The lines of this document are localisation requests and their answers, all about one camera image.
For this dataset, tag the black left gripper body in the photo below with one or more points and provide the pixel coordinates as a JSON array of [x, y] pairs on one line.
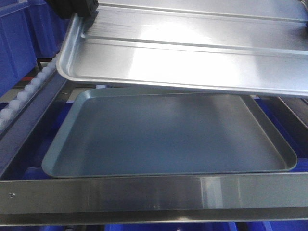
[[66, 8]]

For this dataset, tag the silver metal tray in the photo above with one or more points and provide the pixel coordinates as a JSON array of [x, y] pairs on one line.
[[236, 46]]

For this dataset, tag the large grey metal tray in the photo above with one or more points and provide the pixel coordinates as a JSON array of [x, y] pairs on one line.
[[144, 132]]

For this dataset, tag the grey front shelf bar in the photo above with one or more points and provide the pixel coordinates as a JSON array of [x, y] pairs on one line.
[[155, 199]]

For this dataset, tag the blue bin upper left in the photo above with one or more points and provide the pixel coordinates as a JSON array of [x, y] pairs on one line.
[[29, 30]]

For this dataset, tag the white roller track far left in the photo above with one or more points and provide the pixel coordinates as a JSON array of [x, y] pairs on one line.
[[15, 106]]

